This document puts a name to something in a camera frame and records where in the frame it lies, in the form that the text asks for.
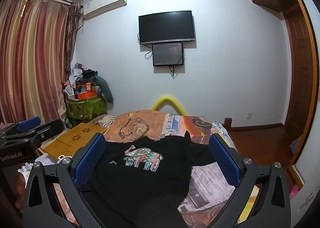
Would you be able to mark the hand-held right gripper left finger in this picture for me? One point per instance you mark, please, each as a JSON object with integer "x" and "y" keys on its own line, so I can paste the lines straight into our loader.
{"x": 91, "y": 159}

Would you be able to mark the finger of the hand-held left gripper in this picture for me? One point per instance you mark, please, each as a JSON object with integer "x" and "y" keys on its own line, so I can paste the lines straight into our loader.
{"x": 51, "y": 129}
{"x": 28, "y": 124}

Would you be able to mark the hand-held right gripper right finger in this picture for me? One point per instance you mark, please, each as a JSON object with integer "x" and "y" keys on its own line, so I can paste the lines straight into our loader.
{"x": 223, "y": 161}

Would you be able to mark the black elephant print T-shirt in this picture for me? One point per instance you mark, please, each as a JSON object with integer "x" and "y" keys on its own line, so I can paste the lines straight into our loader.
{"x": 140, "y": 188}

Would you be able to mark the pile of clothes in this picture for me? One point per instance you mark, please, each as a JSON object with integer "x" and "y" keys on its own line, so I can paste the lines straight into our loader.
{"x": 80, "y": 74}

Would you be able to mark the bamboo lap tray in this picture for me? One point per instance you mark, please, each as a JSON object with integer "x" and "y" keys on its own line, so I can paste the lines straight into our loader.
{"x": 75, "y": 138}

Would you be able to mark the white patterned bed sheet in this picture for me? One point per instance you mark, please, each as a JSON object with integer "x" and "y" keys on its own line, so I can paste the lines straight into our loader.
{"x": 219, "y": 129}

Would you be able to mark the wooden bedpost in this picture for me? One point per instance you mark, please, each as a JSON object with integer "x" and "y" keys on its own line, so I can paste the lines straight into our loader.
{"x": 228, "y": 124}

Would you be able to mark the green storage bag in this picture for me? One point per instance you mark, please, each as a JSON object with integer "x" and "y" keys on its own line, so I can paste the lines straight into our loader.
{"x": 85, "y": 110}

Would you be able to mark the orange box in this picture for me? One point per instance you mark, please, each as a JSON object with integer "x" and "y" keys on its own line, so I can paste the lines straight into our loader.
{"x": 86, "y": 95}

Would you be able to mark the printed car newspaper blanket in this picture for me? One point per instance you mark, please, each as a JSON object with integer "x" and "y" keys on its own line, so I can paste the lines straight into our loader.
{"x": 140, "y": 123}

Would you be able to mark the striped pink curtain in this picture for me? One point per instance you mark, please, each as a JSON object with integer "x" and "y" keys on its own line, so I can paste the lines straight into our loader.
{"x": 32, "y": 60}

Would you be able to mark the grey plush toy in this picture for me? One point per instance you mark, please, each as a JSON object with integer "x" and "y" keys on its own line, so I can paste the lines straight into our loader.
{"x": 106, "y": 87}

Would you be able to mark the pink soft object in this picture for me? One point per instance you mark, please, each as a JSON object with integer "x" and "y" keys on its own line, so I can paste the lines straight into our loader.
{"x": 293, "y": 193}

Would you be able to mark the yellow foam tube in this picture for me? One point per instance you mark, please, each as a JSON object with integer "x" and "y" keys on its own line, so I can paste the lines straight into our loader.
{"x": 168, "y": 99}

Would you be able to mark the brown patterned curtain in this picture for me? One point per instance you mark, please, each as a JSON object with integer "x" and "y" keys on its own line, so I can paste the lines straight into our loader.
{"x": 72, "y": 32}

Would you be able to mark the white air conditioner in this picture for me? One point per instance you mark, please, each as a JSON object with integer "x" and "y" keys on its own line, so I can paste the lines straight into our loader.
{"x": 105, "y": 2}

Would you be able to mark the white wall socket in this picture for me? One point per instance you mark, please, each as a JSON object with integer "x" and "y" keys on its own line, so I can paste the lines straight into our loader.
{"x": 248, "y": 115}

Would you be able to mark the small black wall monitor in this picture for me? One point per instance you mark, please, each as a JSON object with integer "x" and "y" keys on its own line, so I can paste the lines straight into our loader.
{"x": 168, "y": 54}

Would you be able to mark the large black wall television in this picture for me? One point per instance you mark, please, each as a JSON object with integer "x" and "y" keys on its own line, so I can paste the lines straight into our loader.
{"x": 167, "y": 27}

